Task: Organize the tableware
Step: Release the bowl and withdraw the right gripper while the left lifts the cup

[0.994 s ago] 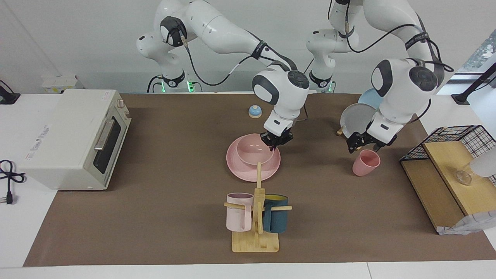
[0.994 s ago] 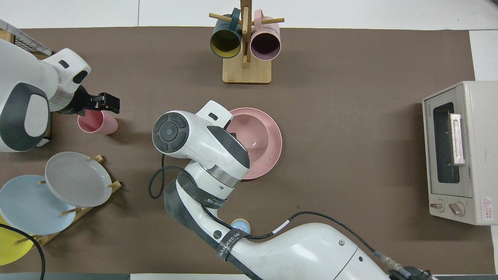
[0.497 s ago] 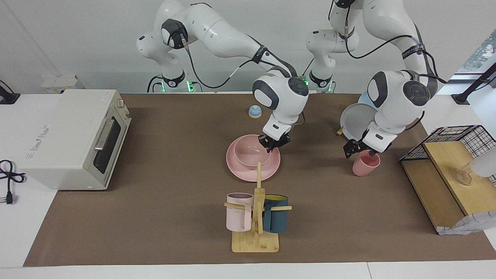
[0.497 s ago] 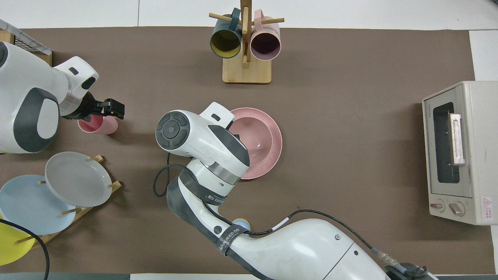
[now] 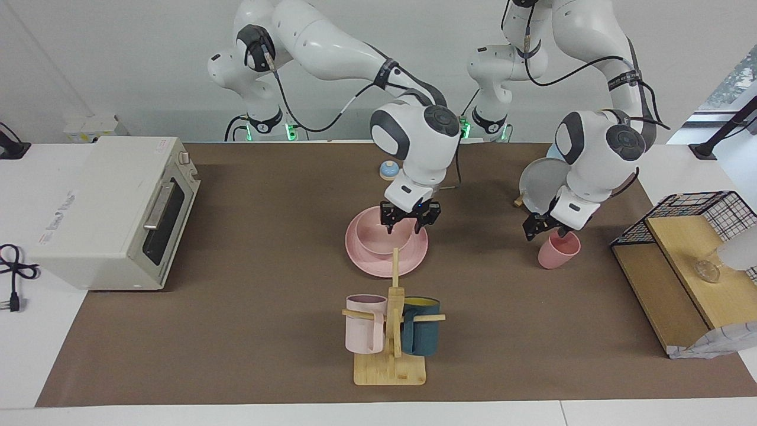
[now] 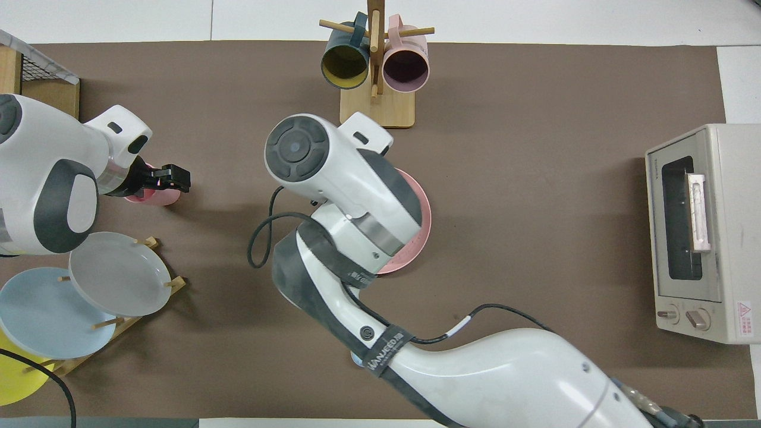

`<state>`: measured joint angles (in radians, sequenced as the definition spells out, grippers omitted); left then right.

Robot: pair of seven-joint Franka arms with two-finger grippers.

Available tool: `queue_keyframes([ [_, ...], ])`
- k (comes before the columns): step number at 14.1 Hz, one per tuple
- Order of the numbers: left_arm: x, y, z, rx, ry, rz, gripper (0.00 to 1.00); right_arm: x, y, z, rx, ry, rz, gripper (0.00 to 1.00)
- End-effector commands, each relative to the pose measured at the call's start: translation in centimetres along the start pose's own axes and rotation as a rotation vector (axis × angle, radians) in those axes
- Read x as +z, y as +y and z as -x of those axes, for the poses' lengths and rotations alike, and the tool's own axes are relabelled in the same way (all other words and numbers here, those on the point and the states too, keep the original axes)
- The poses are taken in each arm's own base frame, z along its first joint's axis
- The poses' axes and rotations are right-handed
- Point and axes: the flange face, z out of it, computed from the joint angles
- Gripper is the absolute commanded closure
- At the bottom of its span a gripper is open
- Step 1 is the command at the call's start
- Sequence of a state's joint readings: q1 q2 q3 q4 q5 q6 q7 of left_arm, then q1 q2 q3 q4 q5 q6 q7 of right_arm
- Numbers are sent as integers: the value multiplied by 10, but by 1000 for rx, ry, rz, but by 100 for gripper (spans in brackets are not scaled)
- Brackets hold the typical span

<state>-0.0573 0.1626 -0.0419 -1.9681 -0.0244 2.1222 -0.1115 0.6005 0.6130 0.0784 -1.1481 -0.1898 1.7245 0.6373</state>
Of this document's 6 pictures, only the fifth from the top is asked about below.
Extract white toaster oven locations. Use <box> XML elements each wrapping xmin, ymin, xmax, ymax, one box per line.
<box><xmin>28</xmin><ymin>135</ymin><xmax>202</xmax><ymax>291</ymax></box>

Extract dark teal mug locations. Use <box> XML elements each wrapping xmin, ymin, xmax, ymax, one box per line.
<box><xmin>400</xmin><ymin>296</ymin><xmax>441</xmax><ymax>357</ymax></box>

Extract black clamp base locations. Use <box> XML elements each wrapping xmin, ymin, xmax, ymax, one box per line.
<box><xmin>0</xmin><ymin>121</ymin><xmax>32</xmax><ymax>160</ymax></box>

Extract wooden two-tier shelf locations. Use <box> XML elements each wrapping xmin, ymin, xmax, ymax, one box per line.
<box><xmin>612</xmin><ymin>214</ymin><xmax>757</xmax><ymax>357</ymax></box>

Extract pink plate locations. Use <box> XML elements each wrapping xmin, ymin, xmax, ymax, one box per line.
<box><xmin>345</xmin><ymin>205</ymin><xmax>429</xmax><ymax>278</ymax></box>

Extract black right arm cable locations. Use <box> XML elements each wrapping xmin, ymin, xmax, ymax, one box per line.
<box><xmin>266</xmin><ymin>50</ymin><xmax>394</xmax><ymax>134</ymax></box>

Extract black wire basket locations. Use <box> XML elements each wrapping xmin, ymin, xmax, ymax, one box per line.
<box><xmin>610</xmin><ymin>190</ymin><xmax>757</xmax><ymax>286</ymax></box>

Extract black power cable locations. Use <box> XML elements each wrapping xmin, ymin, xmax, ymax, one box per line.
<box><xmin>0</xmin><ymin>243</ymin><xmax>41</xmax><ymax>314</ymax></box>

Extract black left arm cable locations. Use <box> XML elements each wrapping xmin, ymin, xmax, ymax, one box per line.
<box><xmin>500</xmin><ymin>0</ymin><xmax>672</xmax><ymax>132</ymax></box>

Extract brown table mat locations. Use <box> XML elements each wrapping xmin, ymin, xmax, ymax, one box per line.
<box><xmin>35</xmin><ymin>142</ymin><xmax>757</xmax><ymax>408</ymax></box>

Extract patterned white bag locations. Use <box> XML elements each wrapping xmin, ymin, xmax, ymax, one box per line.
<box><xmin>668</xmin><ymin>321</ymin><xmax>757</xmax><ymax>360</ymax></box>

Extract frosted white container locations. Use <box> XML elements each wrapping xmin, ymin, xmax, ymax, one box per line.
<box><xmin>715</xmin><ymin>224</ymin><xmax>757</xmax><ymax>272</ymax></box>

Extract wooden mug rack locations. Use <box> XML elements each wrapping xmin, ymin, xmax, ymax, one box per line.
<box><xmin>342</xmin><ymin>247</ymin><xmax>446</xmax><ymax>386</ymax></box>

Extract clear glass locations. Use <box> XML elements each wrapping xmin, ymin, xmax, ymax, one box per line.
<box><xmin>694</xmin><ymin>251</ymin><xmax>723</xmax><ymax>284</ymax></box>

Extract white power strip box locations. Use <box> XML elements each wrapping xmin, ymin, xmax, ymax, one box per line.
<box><xmin>63</xmin><ymin>114</ymin><xmax>119</xmax><ymax>143</ymax></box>

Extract pink cup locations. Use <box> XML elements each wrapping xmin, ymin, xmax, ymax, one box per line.
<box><xmin>538</xmin><ymin>230</ymin><xmax>581</xmax><ymax>270</ymax></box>

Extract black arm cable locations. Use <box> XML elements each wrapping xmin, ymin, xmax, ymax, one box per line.
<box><xmin>500</xmin><ymin>0</ymin><xmax>672</xmax><ymax>132</ymax></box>
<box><xmin>266</xmin><ymin>50</ymin><xmax>394</xmax><ymax>134</ymax></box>

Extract grey plate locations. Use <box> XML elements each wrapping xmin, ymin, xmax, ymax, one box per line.
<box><xmin>519</xmin><ymin>157</ymin><xmax>572</xmax><ymax>215</ymax></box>

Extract pink bowl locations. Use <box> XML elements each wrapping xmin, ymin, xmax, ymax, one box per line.
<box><xmin>354</xmin><ymin>207</ymin><xmax>414</xmax><ymax>256</ymax></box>

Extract light pink mug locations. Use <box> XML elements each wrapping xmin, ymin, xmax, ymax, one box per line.
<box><xmin>345</xmin><ymin>294</ymin><xmax>389</xmax><ymax>355</ymax></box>

